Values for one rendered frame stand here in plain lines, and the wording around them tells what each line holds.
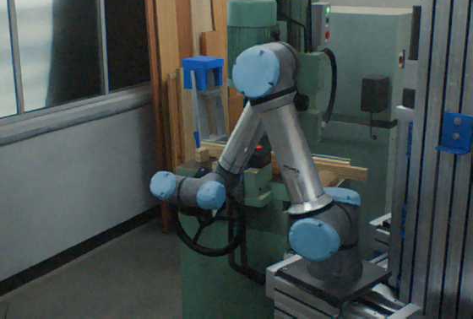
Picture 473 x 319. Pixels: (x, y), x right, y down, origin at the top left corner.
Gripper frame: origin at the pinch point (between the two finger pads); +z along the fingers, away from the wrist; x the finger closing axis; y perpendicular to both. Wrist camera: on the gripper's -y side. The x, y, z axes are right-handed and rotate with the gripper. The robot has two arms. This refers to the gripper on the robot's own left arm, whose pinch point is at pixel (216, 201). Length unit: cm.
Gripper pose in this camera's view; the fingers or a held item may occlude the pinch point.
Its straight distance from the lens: 200.4
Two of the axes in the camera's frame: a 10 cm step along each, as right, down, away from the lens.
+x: 8.9, 1.2, -4.3
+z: 3.9, 2.7, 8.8
